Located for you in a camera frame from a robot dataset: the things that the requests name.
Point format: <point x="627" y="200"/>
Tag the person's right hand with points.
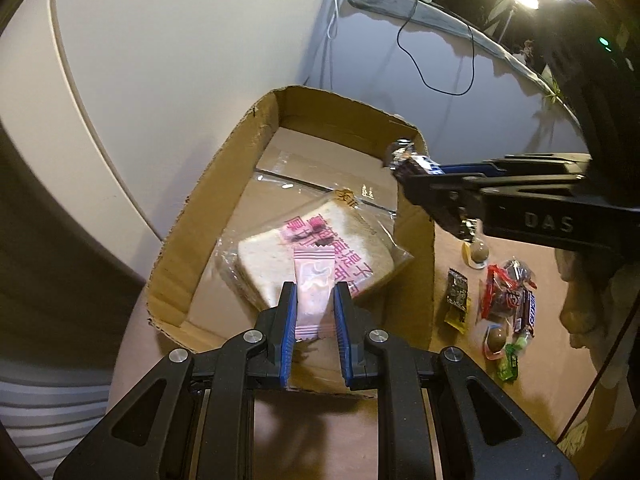
<point x="585" y="300"/>

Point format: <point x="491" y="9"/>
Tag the green candy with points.
<point x="509" y="367"/>
<point x="522" y="342"/>

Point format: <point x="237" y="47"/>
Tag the pink snack packet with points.
<point x="314" y="300"/>

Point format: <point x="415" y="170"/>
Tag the brown ball candy clear wrapper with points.
<point x="495" y="340"/>
<point x="477" y="252"/>

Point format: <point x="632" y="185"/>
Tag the cardboard box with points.
<point x="210" y="200"/>

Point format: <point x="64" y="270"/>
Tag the brown tablecloth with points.
<point x="530" y="410"/>

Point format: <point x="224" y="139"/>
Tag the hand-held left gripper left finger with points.
<point x="287" y="335"/>

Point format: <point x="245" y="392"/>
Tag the sliced bread packet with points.
<point x="260" y="260"/>

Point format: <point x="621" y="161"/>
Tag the red candy packet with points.
<point x="492" y="287"/>

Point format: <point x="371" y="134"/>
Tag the yellow snack packet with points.
<point x="456" y="321"/>

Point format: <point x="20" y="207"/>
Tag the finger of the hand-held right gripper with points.
<point x="470" y="167"/>
<point x="440" y="195"/>

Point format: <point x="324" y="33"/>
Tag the grey ribbed panel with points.
<point x="45" y="420"/>

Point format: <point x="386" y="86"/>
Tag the dark chocolate bar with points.
<point x="406" y="157"/>
<point x="527" y="312"/>

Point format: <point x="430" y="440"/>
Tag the black printed snack packet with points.
<point x="457" y="287"/>

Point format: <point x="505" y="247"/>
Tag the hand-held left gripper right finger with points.
<point x="342" y="335"/>

